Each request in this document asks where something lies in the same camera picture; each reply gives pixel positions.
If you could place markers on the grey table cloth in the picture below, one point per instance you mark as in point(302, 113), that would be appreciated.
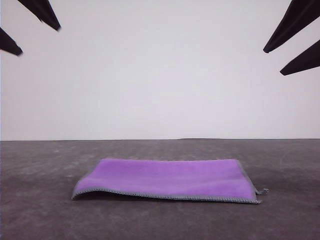
point(50, 212)

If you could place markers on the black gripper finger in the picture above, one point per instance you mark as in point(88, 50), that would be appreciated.
point(41, 12)
point(303, 62)
point(292, 23)
point(8, 43)

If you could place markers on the purple towel with grey hem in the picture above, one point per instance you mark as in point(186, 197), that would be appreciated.
point(165, 177)

